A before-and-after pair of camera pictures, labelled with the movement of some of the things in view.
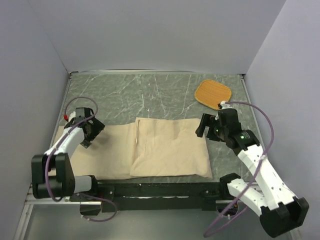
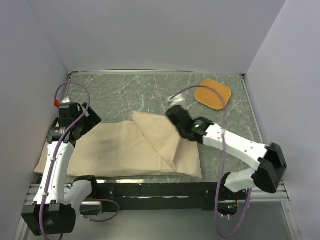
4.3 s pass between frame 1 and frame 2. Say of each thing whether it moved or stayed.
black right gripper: moved
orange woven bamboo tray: stayed
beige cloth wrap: moved
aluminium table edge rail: stayed
